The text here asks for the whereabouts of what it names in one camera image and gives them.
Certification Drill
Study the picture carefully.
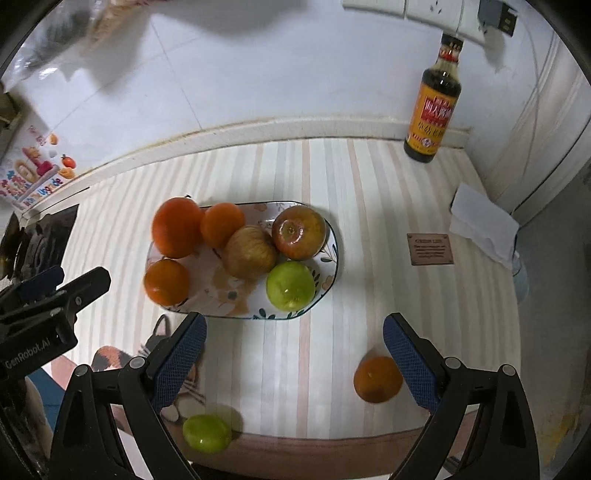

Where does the dark orange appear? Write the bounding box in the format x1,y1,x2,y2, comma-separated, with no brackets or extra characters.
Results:
353,356,404,404

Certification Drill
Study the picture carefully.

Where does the colourful wall sticker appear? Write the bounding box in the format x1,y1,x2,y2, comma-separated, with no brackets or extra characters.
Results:
1,120,81,212

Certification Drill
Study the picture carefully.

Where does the white wall socket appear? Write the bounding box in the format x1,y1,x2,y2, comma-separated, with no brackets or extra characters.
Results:
342,0,486,45

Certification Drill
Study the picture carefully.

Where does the brown tablecloth label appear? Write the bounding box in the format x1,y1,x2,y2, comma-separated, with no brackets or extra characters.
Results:
407,233,454,266

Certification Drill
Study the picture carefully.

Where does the black gas stove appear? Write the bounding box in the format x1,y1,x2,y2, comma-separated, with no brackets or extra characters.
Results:
1,205,78,282

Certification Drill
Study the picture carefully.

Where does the yellow red apple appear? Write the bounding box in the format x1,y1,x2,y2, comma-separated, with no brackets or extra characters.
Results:
221,225,279,279

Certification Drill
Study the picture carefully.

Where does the large orange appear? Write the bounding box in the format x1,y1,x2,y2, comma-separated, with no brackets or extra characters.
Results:
151,197,204,259

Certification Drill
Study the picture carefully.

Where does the dark red brown apple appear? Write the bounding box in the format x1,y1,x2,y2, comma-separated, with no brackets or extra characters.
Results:
271,205,328,261

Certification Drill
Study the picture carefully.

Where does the green apple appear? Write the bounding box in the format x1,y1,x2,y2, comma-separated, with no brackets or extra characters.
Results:
266,261,315,312
182,414,232,454

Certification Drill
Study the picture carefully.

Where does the small mandarin orange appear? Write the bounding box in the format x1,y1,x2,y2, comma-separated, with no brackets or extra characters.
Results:
200,203,245,249

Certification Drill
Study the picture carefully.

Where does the soy sauce bottle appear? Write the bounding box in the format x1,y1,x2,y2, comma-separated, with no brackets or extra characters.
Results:
404,32,464,163

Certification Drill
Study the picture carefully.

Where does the black plug adapter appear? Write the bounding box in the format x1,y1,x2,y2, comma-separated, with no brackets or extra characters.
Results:
478,0,518,37

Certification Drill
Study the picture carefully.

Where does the hanging plastic bag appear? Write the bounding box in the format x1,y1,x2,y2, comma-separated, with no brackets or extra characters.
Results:
6,1,153,78

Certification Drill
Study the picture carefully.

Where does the white tissue paper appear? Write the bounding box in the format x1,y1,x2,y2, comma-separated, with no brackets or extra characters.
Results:
450,183,519,270

